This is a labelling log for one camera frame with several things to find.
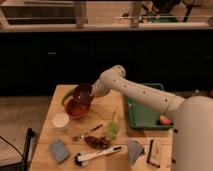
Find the white black scrub brush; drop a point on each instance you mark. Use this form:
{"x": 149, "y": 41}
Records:
{"x": 80, "y": 158}

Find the green cucumber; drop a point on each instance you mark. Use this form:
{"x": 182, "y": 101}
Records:
{"x": 68, "y": 94}

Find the metal fork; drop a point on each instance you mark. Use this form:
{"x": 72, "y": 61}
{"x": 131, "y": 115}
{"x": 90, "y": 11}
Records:
{"x": 83, "y": 135}

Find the white cup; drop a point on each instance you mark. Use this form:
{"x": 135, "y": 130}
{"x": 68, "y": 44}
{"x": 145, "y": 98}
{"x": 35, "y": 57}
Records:
{"x": 60, "y": 122}

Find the dark purple bowl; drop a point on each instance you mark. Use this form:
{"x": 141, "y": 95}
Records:
{"x": 82, "y": 94}

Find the green plastic tray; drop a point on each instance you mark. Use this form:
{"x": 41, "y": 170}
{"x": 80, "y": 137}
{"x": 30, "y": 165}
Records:
{"x": 142, "y": 117}

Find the black tan board eraser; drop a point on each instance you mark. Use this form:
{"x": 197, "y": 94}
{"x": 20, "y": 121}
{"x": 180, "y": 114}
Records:
{"x": 155, "y": 151}

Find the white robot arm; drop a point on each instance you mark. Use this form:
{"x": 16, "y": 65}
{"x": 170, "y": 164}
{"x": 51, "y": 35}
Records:
{"x": 192, "y": 148}

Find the grey folded cloth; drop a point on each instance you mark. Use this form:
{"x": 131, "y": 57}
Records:
{"x": 134, "y": 150}

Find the blue sponge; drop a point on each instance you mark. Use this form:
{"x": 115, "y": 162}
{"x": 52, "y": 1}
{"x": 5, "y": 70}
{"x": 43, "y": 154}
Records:
{"x": 59, "y": 151}

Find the brown grapes bunch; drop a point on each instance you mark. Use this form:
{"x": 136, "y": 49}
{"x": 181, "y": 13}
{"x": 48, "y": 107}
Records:
{"x": 99, "y": 143}

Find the black chair frame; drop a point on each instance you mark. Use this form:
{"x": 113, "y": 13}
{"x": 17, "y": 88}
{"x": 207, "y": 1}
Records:
{"x": 24, "y": 155}

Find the orange fruit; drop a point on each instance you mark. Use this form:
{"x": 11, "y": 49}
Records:
{"x": 165, "y": 121}

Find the orange bowl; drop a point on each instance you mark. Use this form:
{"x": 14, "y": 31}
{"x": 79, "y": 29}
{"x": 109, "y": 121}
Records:
{"x": 76, "y": 110}

